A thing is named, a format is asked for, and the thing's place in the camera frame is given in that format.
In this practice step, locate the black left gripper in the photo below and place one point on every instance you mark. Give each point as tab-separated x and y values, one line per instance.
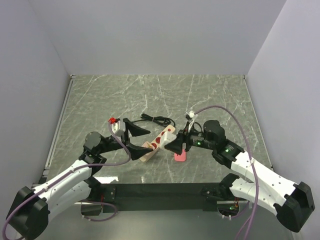
134	130

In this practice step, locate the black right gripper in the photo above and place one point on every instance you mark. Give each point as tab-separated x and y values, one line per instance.
176	146

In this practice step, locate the pink cube socket adapter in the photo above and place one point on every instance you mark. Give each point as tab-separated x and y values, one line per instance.
150	145

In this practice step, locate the beige power strip red sockets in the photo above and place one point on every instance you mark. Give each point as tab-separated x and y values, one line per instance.
149	155

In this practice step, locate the white cube socket adapter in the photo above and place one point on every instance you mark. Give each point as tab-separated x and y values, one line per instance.
166	138

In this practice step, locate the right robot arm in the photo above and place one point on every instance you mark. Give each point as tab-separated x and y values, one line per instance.
292	203

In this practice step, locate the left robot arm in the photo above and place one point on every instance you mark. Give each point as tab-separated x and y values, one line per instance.
32	209

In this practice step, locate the pink flat plug adapter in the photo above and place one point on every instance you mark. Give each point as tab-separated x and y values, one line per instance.
180	157

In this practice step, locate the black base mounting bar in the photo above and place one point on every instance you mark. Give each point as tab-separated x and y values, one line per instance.
156	197

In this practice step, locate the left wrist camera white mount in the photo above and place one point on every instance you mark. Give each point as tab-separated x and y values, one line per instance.
117	126

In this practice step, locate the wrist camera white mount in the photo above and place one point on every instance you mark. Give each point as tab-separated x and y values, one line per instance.
191	117
117	126

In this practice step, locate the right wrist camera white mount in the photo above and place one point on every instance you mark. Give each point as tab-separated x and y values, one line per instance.
191	117

